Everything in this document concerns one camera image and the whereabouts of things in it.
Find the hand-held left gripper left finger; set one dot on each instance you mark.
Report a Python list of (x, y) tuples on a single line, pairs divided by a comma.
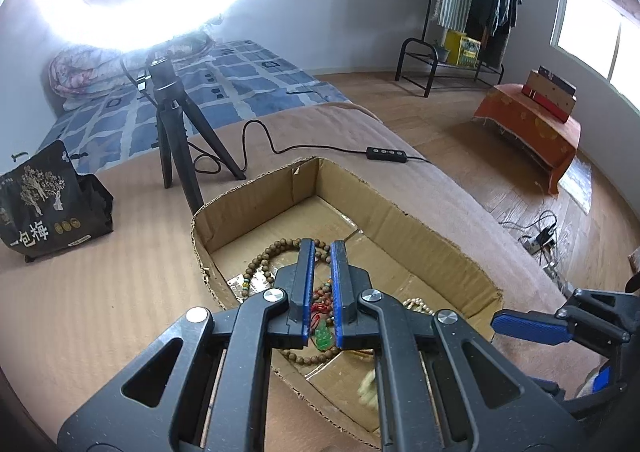
[(307, 282)]

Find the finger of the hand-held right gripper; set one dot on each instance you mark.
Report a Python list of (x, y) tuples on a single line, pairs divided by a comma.
[(525, 327), (602, 379)]

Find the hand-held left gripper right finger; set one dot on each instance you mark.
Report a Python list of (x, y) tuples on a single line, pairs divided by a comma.
[(340, 292)]

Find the clear plastic sheet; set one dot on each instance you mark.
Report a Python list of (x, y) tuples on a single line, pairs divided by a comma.
[(577, 187)]

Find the orange covered table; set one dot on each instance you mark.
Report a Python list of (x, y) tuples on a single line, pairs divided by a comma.
[(530, 132)]

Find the blue patterned mattress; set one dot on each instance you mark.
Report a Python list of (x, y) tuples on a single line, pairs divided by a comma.
[(260, 77)]

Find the red flat box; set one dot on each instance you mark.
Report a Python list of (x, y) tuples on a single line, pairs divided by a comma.
[(542, 108)]

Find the kraft cardboard box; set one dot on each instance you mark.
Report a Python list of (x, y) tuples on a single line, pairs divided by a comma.
[(550, 97)]

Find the black tripod stand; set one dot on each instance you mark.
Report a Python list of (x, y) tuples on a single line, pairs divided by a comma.
[(167, 87)]

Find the dark flat box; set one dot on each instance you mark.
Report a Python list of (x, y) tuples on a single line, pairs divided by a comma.
[(557, 79)]

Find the small plant pot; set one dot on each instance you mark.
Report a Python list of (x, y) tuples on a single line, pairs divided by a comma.
[(442, 54)]

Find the black clothes rack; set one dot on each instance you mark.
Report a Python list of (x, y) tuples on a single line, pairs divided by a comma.
[(417, 40)]

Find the yellow crate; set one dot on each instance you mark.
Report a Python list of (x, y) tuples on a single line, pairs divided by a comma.
[(462, 49)]

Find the black snack bag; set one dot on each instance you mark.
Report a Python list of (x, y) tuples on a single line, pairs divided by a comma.
[(45, 212)]

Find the floral quilt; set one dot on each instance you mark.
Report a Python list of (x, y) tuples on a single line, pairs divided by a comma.
[(80, 77)]

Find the window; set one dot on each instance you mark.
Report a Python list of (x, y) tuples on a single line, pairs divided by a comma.
[(590, 27)]

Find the black hanging garment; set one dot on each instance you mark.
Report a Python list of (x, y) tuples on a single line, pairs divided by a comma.
[(482, 7)]

